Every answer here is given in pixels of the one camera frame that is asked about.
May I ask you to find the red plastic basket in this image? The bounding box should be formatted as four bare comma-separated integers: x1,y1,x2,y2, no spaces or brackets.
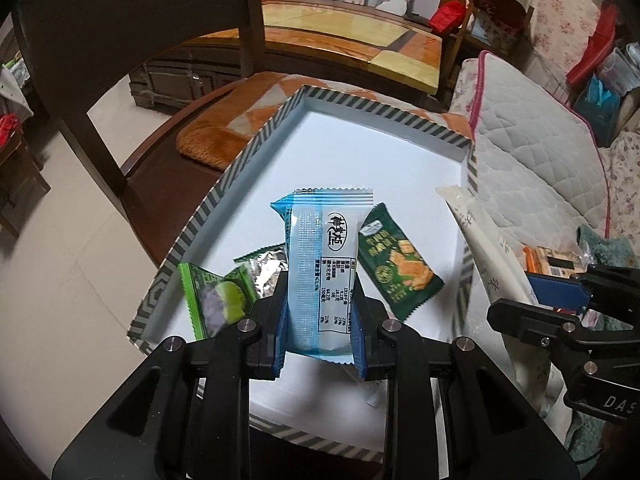
565,4,621,83

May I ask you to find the dark wooden stool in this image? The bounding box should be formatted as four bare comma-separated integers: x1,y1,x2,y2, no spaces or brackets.
0,130,51,241

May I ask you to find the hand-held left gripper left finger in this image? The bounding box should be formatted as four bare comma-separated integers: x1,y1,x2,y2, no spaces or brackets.
52,274,291,480

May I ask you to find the blue plastic bag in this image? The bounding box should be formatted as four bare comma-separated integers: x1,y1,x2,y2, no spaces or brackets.
572,75,623,131

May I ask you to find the white cloth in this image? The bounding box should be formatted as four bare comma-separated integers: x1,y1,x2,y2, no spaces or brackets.
0,57,33,121

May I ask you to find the floral cloth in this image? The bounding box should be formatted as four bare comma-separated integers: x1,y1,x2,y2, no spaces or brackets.
527,0,606,66

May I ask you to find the long white snack packet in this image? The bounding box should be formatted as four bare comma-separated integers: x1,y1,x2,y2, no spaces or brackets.
436,185,538,321

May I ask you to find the wooden table with yellow top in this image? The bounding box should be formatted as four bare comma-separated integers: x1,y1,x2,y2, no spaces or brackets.
129,0,446,111

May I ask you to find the striped cardboard box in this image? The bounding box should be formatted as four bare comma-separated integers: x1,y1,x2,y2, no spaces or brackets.
127,85,478,448

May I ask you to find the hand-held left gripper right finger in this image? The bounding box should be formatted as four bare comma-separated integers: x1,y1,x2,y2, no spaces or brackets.
350,280,581,480

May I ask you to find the blue white snack packet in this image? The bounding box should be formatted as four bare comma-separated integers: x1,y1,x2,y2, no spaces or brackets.
270,186,375,363

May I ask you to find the light green snack packet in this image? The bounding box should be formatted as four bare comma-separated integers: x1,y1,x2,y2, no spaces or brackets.
178,262,261,341

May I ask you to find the red gift bag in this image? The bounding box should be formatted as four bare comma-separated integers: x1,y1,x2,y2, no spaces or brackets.
430,0,468,33

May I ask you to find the floral bedsheet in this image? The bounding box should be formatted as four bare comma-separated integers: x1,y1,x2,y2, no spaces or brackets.
500,130,640,436

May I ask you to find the dark wooden chair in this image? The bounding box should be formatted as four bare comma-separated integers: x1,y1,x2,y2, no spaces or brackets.
10,0,281,271

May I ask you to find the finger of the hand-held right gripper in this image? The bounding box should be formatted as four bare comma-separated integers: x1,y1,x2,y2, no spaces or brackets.
486,297,640,356
525,262,640,311

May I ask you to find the grey quilted mattress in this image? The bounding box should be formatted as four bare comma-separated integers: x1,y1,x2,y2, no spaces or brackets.
447,50,613,261

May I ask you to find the dark green cracker packet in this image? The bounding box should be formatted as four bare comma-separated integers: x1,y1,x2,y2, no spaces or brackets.
357,202,446,321

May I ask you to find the floral storage box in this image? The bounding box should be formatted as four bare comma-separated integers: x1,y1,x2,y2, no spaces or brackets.
470,0,526,58

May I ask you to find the silver green snack packet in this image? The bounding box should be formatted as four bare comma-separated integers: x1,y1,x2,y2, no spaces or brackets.
234,242,290,301

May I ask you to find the red cloth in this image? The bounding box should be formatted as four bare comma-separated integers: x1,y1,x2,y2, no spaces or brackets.
0,112,23,146

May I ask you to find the orange plush cushion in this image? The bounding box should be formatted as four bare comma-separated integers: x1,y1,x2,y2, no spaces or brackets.
176,71,473,171

